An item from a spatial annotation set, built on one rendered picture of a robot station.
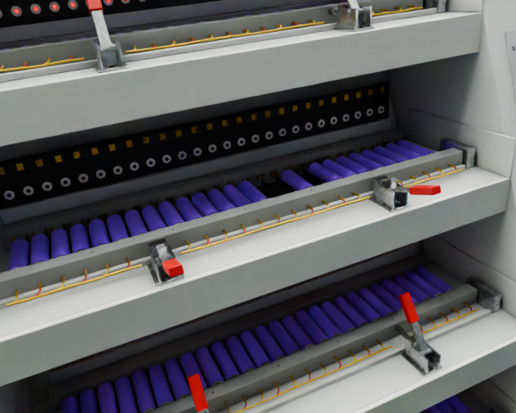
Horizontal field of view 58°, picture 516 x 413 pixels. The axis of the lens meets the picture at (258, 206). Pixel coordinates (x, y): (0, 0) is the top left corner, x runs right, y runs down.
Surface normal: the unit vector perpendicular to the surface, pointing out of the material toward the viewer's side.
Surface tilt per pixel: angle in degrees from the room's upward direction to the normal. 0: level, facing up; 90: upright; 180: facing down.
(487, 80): 90
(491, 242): 90
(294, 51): 110
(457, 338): 20
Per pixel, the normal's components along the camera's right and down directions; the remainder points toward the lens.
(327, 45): 0.40, 0.36
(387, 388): -0.10, -0.89
